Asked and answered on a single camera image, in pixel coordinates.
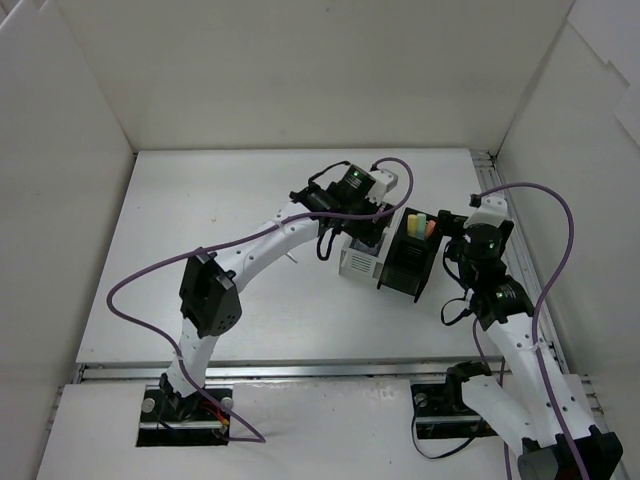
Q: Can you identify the yellow highlighter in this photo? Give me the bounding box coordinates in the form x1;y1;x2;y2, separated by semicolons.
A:
406;214;419;238

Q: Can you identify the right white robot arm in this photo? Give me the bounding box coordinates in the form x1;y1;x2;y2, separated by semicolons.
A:
435;210;623;479

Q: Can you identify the aluminium rail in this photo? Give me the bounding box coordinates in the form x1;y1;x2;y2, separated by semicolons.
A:
472;149;626;480
74;355;506;384

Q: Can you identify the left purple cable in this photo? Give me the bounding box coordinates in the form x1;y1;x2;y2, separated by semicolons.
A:
107;157;415;445

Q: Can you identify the green highlighter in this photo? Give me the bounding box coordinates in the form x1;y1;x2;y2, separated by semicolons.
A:
416;213;428;238

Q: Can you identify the small clear glitter jar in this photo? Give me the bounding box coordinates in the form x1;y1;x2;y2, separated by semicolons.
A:
350;239;377;256

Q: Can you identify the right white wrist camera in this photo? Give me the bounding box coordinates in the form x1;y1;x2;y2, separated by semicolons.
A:
464;194;508;229

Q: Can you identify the white slotted pen holder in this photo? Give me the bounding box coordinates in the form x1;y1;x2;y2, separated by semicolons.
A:
338;234;386;284

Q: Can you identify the black slotted pen holder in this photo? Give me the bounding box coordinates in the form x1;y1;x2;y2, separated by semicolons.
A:
376;207;442;303

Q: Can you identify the orange capped glue stick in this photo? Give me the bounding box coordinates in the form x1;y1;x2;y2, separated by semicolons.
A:
424;221;436;239

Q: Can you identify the aluminium front rail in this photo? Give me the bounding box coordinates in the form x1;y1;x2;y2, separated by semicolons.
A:
74;355;506;384

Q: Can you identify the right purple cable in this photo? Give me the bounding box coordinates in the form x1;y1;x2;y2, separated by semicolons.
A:
472;182;589;480

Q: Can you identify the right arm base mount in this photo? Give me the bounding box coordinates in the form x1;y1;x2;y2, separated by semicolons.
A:
410;361;498;461

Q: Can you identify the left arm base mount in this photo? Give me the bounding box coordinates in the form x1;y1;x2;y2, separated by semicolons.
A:
136;387;230;448

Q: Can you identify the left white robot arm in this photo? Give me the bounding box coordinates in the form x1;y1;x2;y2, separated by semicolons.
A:
161;165;398;420

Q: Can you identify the aluminium right rail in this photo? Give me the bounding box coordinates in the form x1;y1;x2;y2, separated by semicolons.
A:
472;149;626;480

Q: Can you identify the purple cable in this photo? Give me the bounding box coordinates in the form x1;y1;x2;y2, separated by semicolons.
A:
107;157;415;445
472;182;589;480

